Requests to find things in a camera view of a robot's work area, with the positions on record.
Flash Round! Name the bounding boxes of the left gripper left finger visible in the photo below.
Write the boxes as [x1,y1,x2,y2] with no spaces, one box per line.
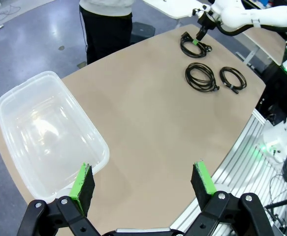
[17,162,102,236]

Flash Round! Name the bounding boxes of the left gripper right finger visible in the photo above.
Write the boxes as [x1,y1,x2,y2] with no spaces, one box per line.
[182,160,275,236]

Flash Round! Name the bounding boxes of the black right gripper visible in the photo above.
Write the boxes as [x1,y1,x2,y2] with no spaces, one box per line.
[192,13,218,46]

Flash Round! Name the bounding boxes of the black power cable angled plug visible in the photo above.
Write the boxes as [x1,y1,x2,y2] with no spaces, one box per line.
[180,31,213,59]

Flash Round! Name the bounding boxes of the black cable thick plug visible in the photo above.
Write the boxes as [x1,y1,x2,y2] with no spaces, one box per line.
[184,62,220,93]

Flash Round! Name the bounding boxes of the white side table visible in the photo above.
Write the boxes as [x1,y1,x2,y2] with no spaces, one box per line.
[142,0,214,19]

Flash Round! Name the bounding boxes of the brown side table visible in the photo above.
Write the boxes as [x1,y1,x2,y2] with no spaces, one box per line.
[235,23,287,67]

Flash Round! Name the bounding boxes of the clear plastic storage bin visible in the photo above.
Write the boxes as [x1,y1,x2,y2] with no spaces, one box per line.
[0,70,110,204]

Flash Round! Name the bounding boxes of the black computer cabinet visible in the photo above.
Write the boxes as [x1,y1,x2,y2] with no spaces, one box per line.
[255,59,287,126]

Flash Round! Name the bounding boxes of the person in grey sweater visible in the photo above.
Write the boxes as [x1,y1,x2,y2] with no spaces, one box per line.
[78,0,134,67]

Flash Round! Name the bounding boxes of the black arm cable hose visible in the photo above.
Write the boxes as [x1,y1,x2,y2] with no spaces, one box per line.
[214,21,256,37]

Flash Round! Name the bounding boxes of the aluminium rail frame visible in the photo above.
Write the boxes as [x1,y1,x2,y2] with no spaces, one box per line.
[170,108,287,236]

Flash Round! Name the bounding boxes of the black floor base plate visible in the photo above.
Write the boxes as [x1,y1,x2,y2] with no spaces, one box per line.
[130,21,156,45]

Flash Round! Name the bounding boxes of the small black coiled cable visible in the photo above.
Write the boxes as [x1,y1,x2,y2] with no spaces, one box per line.
[219,66,248,94]

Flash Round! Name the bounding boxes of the loose grey cable bundle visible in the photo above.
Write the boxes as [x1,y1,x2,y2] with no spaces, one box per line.
[268,172,287,209]

